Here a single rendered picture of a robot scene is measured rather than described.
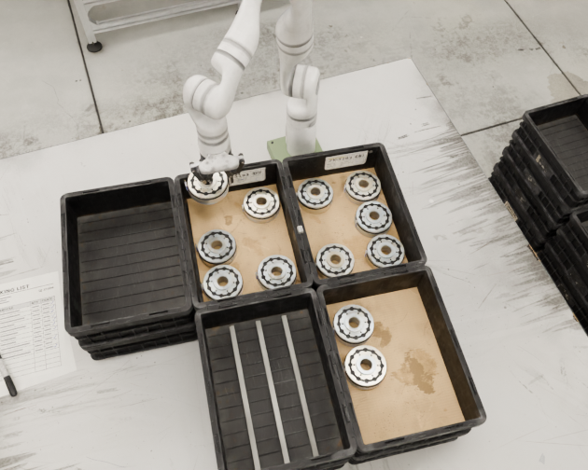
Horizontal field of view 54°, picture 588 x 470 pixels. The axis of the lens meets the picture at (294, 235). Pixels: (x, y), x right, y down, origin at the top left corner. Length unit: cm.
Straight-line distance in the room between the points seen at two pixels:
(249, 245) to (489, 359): 73
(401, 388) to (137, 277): 74
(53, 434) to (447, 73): 255
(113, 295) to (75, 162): 58
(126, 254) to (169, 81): 166
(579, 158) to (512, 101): 89
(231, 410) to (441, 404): 50
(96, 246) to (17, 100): 172
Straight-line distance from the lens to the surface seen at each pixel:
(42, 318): 175
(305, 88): 162
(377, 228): 160
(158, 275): 157
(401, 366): 149
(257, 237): 159
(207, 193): 147
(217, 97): 120
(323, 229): 161
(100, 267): 162
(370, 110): 207
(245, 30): 125
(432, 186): 191
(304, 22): 140
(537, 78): 343
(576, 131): 255
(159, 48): 332
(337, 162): 167
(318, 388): 144
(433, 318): 151
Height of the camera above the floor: 222
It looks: 61 degrees down
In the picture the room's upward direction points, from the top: 4 degrees clockwise
